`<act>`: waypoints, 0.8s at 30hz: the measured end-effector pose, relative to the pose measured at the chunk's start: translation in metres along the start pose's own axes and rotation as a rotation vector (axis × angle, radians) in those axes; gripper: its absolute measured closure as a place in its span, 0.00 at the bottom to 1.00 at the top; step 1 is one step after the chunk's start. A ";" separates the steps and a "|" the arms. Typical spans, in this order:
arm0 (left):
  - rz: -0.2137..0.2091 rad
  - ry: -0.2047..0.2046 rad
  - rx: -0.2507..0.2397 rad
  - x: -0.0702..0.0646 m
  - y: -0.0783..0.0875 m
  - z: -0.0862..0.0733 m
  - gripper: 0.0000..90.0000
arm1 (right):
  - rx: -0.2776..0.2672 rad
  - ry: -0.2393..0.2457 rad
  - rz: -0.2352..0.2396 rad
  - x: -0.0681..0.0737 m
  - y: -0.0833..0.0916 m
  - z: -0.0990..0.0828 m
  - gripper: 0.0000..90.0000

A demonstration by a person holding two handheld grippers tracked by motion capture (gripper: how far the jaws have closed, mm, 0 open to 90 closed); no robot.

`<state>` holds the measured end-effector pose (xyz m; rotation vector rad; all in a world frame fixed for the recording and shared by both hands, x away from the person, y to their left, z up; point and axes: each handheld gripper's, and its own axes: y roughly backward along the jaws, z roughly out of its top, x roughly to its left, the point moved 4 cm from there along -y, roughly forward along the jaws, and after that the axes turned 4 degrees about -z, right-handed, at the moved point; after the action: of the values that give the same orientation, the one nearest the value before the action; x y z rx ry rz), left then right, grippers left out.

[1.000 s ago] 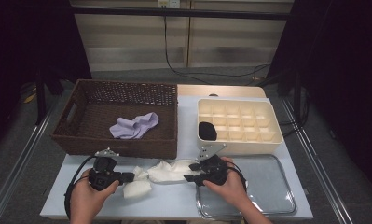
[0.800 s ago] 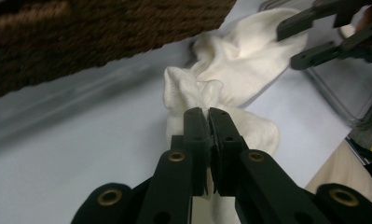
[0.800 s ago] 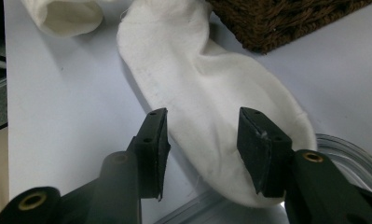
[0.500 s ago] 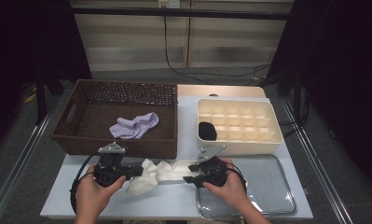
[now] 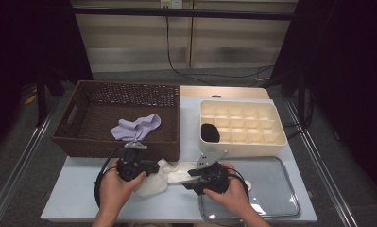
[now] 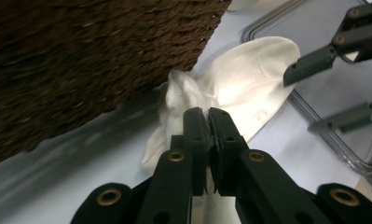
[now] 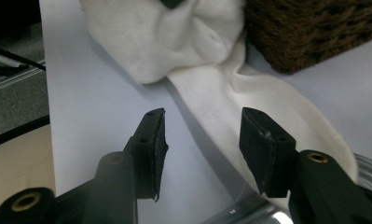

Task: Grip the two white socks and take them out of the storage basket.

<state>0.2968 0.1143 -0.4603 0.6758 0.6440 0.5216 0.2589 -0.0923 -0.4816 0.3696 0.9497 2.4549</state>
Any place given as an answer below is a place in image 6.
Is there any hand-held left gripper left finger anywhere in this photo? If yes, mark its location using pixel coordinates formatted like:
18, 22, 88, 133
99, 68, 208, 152
171, 106, 214, 197

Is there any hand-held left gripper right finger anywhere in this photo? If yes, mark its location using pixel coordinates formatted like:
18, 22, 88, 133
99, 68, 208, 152
209, 107, 249, 197

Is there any white sock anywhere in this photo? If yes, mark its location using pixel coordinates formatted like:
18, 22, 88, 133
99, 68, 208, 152
141, 35, 301, 224

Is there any brown wicker basket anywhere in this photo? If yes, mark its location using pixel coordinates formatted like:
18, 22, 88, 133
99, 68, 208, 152
0, 0, 233, 171

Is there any clear plastic lid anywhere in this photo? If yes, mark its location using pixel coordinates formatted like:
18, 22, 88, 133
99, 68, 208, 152
241, 0, 372, 180

